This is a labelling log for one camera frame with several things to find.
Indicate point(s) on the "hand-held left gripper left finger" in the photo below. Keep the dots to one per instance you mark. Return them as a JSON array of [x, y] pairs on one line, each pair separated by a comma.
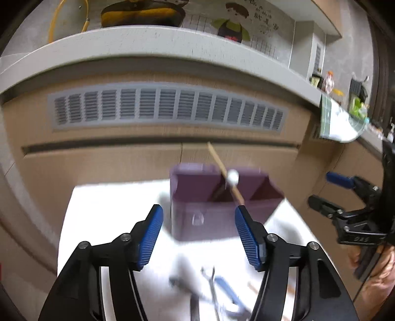
[[150, 239]]

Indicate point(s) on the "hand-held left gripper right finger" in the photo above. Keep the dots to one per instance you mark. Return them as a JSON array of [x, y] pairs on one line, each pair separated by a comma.
[[247, 239]]

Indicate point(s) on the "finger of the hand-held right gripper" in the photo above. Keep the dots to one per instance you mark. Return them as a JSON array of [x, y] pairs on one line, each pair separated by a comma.
[[321, 203], [339, 179]]

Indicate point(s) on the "purple utensil holder box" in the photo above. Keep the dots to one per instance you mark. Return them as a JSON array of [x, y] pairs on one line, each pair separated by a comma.
[[216, 222]]

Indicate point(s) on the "person's right hand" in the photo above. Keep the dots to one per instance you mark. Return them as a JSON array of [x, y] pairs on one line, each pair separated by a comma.
[[355, 256]]

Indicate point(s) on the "green checked cloth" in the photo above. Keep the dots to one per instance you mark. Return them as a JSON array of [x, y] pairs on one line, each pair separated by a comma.
[[334, 123]]

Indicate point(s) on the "metal tongs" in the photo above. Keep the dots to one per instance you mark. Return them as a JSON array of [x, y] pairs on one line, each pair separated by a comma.
[[213, 290]]

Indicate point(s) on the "small white ball-headed stick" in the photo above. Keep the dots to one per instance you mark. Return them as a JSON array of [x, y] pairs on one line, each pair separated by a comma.
[[233, 177]]

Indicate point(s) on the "black basket with green items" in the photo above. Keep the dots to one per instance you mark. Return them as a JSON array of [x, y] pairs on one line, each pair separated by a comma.
[[358, 98]]

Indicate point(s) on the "wooden chopstick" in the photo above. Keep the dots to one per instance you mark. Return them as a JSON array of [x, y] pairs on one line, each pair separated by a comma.
[[217, 160]]

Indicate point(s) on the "wooden kitchen cabinet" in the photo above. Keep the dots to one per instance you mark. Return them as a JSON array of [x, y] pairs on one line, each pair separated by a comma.
[[154, 151]]

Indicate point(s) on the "orange-capped bottle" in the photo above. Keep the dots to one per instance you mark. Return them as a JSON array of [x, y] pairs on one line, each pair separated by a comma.
[[328, 81]]

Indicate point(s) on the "green box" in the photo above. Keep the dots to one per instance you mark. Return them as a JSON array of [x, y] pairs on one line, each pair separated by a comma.
[[315, 81]]

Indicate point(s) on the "grey vent grille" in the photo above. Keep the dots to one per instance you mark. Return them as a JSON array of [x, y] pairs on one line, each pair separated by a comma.
[[166, 105]]

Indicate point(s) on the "grey stone countertop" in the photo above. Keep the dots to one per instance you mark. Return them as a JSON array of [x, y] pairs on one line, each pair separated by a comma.
[[154, 41]]

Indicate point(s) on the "black and yellow wok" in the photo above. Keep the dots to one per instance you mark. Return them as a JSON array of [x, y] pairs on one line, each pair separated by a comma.
[[142, 14]]

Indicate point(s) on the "cartoon couple wall sticker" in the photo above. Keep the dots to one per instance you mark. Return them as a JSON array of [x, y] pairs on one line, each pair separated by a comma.
[[233, 27]]

